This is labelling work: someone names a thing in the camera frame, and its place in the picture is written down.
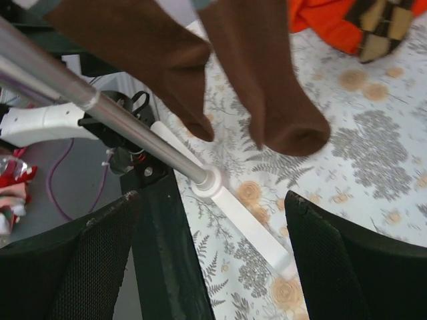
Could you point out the floral table mat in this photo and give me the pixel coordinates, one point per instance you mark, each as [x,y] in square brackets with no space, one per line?
[372,172]

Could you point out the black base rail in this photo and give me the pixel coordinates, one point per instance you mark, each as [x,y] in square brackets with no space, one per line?
[169,277]

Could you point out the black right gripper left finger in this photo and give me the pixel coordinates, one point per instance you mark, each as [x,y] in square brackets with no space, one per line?
[73,271]

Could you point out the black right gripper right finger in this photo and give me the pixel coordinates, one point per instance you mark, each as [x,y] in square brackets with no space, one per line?
[350,272]

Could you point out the white stand base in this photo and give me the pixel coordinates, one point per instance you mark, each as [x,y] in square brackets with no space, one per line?
[215,189]

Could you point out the pile of cloths on floor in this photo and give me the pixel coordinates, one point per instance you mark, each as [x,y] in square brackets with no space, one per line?
[16,174]

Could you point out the brown argyle sock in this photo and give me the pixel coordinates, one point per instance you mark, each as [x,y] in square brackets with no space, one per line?
[384,25]

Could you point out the silver stand pole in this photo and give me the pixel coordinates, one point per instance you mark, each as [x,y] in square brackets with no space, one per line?
[19,50]

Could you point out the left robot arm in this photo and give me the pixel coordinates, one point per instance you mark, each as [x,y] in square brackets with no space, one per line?
[24,127]

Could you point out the orange t-shirt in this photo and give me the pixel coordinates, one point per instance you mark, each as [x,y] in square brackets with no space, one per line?
[337,23]

